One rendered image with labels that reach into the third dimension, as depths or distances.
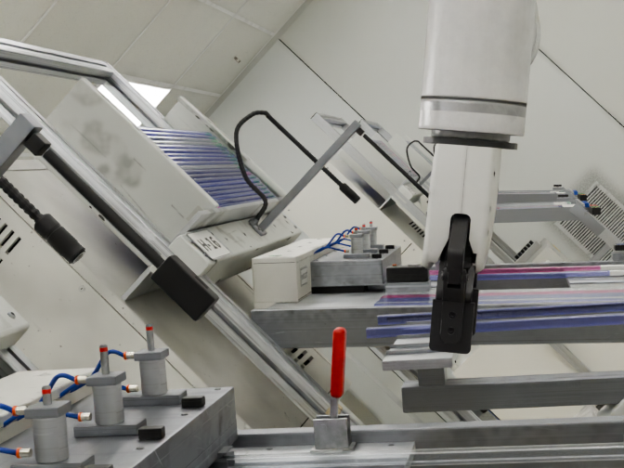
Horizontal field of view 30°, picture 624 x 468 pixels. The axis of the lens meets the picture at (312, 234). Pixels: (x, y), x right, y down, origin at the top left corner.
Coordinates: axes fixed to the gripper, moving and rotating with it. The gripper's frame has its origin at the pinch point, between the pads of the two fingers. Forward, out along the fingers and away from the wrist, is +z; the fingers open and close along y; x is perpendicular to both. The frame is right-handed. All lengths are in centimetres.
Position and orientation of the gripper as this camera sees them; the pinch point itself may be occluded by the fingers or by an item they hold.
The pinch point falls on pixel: (453, 331)
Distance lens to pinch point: 95.3
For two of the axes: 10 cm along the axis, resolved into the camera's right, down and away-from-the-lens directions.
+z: -0.8, 9.9, 0.8
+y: -1.8, 0.6, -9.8
